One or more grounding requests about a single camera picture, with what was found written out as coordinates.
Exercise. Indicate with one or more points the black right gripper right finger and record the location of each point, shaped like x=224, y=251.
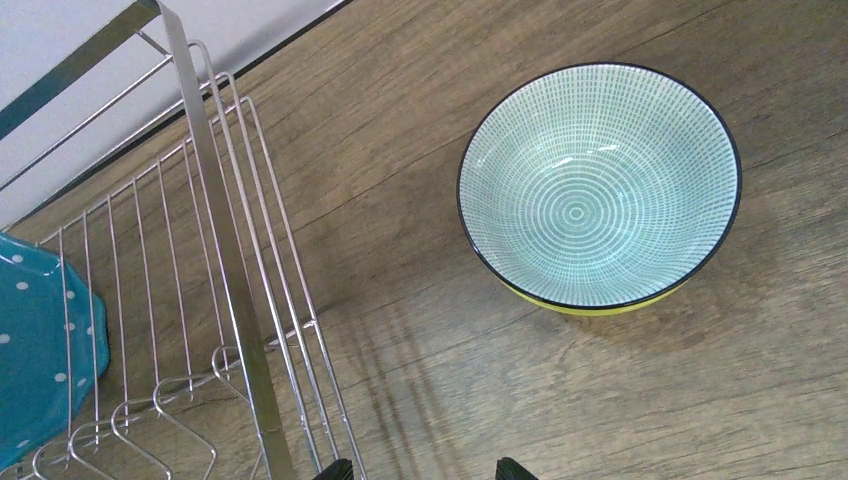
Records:
x=509, y=469

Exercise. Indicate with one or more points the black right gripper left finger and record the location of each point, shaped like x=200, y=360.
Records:
x=340, y=469

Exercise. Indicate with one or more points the yellow green bowl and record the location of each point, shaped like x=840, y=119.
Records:
x=638, y=294

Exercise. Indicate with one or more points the pale green glass bowl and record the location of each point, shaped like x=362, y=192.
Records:
x=595, y=172

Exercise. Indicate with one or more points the blue polka dot plate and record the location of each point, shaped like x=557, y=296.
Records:
x=54, y=344

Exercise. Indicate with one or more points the metal wire dish rack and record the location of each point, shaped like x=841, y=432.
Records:
x=126, y=151

